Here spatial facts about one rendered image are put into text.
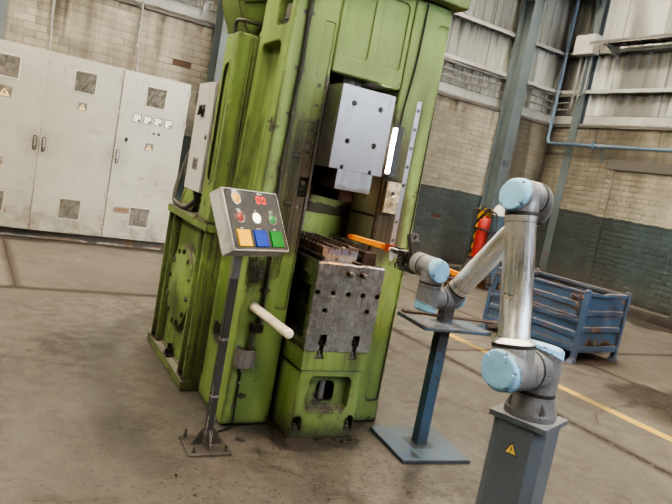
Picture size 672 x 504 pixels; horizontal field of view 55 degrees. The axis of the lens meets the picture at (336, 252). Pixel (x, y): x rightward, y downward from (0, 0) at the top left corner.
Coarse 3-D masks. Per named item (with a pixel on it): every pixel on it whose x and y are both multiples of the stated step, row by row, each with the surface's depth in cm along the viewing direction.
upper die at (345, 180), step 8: (320, 168) 325; (328, 168) 317; (312, 176) 332; (320, 176) 324; (328, 176) 316; (336, 176) 309; (344, 176) 311; (352, 176) 313; (360, 176) 315; (368, 176) 317; (320, 184) 323; (328, 184) 315; (336, 184) 310; (344, 184) 312; (352, 184) 314; (360, 184) 316; (368, 184) 318; (360, 192) 317; (368, 192) 319
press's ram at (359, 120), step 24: (336, 96) 307; (360, 96) 307; (384, 96) 313; (336, 120) 304; (360, 120) 309; (384, 120) 315; (336, 144) 306; (360, 144) 312; (384, 144) 318; (336, 168) 308; (360, 168) 314
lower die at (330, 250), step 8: (312, 232) 355; (320, 240) 331; (328, 240) 330; (312, 248) 323; (320, 248) 315; (328, 248) 315; (336, 248) 317; (344, 248) 319; (352, 248) 321; (328, 256) 315; (336, 256) 317; (344, 256) 320; (352, 256) 322
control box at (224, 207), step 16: (224, 192) 267; (240, 192) 275; (256, 192) 283; (224, 208) 265; (240, 208) 272; (256, 208) 280; (272, 208) 288; (224, 224) 265; (240, 224) 269; (256, 224) 277; (272, 224) 285; (224, 240) 265; (272, 256) 290
